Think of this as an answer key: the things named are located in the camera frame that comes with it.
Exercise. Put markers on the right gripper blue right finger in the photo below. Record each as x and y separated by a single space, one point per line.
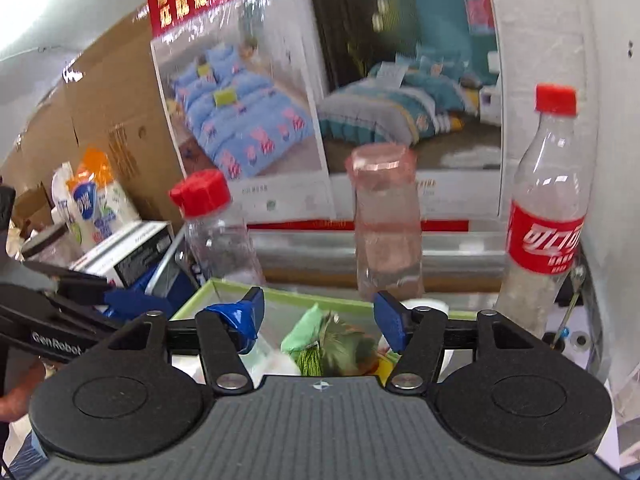
393 319

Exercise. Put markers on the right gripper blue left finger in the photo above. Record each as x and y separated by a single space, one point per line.
242 319

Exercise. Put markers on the white sock colourful dots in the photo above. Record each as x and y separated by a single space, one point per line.
423 303

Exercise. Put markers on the green fuzzy toy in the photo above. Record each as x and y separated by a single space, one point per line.
339 349

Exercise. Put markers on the white cream sock bundle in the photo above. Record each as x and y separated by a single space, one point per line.
265 360

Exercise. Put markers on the person's hand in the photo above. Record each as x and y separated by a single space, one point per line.
14 404

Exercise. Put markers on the green cardboard box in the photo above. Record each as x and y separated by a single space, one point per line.
285 305

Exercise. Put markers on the tall clear plastic jar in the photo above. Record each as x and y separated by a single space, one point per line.
54 245

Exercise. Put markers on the red cap clear jar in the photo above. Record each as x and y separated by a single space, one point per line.
216 231

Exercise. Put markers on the blue metal machine box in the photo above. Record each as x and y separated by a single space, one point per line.
167 294

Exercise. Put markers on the white black small carton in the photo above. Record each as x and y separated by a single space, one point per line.
127 255

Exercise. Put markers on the pink clear plastic bottle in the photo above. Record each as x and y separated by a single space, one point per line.
387 217

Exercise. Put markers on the orange white detergent bag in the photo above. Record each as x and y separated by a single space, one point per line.
91 200

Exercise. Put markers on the cola bottle red label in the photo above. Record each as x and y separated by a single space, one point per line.
547 212

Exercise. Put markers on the bedding poster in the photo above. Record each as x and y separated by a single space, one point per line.
278 94

